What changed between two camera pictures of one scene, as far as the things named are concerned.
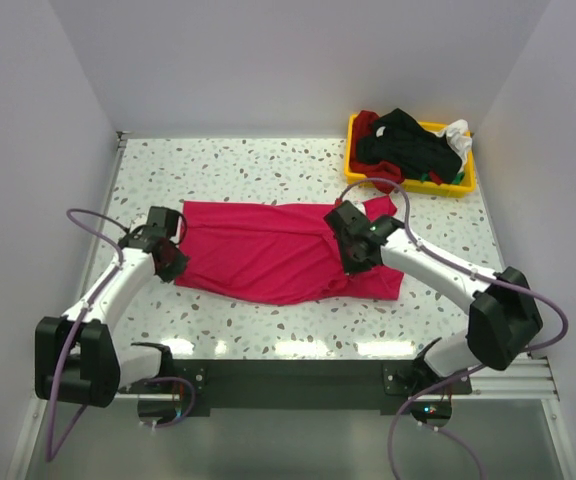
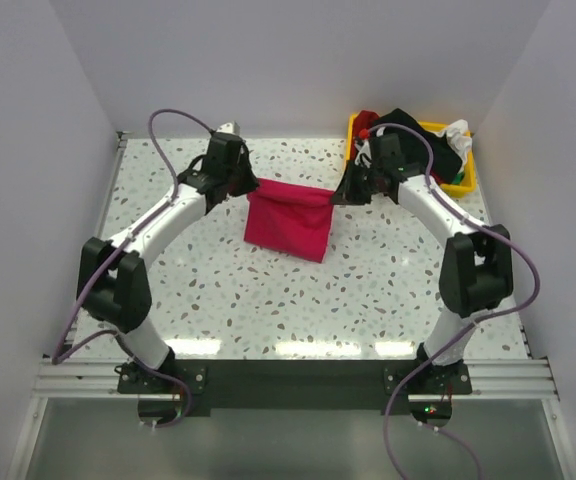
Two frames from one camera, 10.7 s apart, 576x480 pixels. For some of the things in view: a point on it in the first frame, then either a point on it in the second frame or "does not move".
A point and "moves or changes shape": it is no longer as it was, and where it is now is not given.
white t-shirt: [455, 136] does not move
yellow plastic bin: [460, 186] does not move
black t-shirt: [397, 138] does not move
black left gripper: [176, 268] -> [251, 182]
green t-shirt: [459, 176] does not move
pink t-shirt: [280, 252] moves or changes shape
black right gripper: [348, 266] -> [346, 193]
